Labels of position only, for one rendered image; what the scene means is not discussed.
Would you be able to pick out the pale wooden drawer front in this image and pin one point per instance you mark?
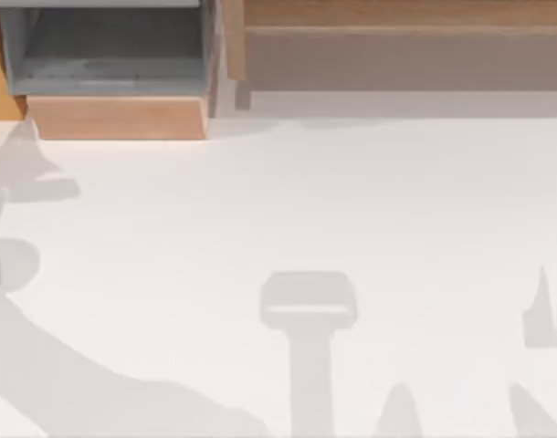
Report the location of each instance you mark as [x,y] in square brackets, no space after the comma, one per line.
[116,117]

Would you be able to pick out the wooden open shelf unit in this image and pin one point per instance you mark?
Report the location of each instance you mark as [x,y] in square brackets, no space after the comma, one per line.
[397,45]

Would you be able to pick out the pulled-out drawer grey inside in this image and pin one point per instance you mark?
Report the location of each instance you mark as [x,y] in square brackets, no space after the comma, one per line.
[109,50]

